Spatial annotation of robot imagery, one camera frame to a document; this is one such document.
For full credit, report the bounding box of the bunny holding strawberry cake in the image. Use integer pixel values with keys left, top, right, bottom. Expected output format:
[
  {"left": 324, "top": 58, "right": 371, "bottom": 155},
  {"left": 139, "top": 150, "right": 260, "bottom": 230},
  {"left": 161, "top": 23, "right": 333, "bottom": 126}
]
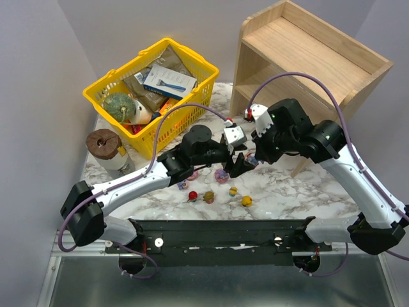
[{"left": 176, "top": 180, "right": 189, "bottom": 190}]

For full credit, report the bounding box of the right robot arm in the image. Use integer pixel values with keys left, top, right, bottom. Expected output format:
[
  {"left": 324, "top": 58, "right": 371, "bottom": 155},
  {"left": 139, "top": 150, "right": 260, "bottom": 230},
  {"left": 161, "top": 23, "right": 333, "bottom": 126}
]
[{"left": 245, "top": 98, "right": 408, "bottom": 255}]

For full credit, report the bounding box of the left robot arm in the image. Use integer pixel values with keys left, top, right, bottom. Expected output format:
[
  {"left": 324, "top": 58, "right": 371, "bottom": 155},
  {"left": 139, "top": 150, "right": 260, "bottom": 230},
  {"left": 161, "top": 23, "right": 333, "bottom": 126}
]
[{"left": 60, "top": 125, "right": 252, "bottom": 247}]

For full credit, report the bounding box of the wooden shelf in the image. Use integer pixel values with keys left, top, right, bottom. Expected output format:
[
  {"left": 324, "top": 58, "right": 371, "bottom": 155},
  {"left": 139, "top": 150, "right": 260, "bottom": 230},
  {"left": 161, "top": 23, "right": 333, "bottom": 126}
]
[{"left": 229, "top": 0, "right": 394, "bottom": 178}]

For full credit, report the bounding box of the yellow blue minion toy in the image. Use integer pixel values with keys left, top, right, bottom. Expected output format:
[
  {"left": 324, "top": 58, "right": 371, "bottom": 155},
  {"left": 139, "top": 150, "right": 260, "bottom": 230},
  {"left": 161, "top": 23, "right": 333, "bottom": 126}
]
[{"left": 229, "top": 186, "right": 238, "bottom": 197}]

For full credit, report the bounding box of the yellow duck toy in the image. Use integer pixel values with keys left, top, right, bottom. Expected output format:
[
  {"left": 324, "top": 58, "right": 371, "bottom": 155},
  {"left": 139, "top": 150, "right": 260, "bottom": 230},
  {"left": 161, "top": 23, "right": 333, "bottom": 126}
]
[{"left": 241, "top": 196, "right": 252, "bottom": 207}]

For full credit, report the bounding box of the olive brown toy figure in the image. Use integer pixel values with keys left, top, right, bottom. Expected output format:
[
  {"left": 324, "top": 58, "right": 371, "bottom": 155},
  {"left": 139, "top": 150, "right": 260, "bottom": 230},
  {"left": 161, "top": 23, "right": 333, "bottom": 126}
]
[{"left": 203, "top": 191, "right": 215, "bottom": 204}]

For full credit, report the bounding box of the yellow plastic basket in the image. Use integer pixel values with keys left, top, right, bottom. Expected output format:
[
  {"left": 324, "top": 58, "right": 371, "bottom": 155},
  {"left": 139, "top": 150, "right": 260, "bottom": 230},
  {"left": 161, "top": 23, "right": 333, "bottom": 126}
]
[{"left": 83, "top": 38, "right": 219, "bottom": 159}]

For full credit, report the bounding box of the red round toy figure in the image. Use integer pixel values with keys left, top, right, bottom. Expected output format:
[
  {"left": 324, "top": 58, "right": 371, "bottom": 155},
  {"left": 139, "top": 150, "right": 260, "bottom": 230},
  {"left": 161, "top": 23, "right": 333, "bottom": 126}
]
[{"left": 187, "top": 191, "right": 198, "bottom": 203}]

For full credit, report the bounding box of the blue razor package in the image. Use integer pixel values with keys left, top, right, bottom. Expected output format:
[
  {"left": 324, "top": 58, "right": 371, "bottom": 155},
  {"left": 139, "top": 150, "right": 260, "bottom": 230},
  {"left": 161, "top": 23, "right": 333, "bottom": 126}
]
[{"left": 143, "top": 64, "right": 197, "bottom": 100}]

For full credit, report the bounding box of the white orange plush toy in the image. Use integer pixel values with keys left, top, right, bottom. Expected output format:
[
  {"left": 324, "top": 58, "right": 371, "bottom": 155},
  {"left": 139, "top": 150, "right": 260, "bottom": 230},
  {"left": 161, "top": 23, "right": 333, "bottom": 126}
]
[{"left": 129, "top": 98, "right": 153, "bottom": 125}]

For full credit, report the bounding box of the red snack packet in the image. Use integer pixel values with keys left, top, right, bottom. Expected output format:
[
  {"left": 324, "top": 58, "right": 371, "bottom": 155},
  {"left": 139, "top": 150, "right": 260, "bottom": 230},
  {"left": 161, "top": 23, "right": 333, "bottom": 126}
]
[{"left": 130, "top": 125, "right": 143, "bottom": 135}]

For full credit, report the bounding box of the brown foil bag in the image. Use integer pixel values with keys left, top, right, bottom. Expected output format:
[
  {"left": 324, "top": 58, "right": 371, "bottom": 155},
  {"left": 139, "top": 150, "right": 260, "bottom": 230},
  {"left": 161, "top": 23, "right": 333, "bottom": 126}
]
[{"left": 123, "top": 45, "right": 197, "bottom": 113}]

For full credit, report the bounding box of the green melon toy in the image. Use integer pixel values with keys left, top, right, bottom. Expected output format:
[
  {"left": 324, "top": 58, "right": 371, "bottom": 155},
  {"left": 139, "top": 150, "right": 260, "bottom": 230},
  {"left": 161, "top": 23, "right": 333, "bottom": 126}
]
[{"left": 102, "top": 93, "right": 136, "bottom": 123}]

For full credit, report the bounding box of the brown lid white canister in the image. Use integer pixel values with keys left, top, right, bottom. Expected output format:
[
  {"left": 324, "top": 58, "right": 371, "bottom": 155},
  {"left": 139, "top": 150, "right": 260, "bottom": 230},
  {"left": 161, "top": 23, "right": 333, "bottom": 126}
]
[{"left": 86, "top": 129, "right": 135, "bottom": 179}]

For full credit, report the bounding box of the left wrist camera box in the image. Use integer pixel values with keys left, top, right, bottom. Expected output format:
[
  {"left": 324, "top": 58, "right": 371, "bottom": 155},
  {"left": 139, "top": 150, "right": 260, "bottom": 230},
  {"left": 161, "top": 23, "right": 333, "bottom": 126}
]
[{"left": 223, "top": 126, "right": 247, "bottom": 148}]

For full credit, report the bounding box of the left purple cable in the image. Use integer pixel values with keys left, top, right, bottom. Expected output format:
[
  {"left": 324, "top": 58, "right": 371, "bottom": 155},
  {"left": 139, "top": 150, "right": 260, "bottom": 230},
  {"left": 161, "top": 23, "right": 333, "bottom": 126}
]
[{"left": 57, "top": 102, "right": 235, "bottom": 279}]

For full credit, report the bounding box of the purple cable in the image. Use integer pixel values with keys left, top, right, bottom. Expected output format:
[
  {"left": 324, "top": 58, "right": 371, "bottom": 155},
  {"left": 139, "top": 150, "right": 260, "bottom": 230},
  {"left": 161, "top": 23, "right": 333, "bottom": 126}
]
[
  {"left": 247, "top": 72, "right": 409, "bottom": 278},
  {"left": 57, "top": 102, "right": 235, "bottom": 279}
]

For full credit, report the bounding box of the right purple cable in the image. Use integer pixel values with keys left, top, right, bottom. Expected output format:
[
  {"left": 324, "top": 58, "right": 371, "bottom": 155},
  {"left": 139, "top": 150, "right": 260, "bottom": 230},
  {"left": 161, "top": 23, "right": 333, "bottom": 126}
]
[{"left": 247, "top": 72, "right": 409, "bottom": 278}]

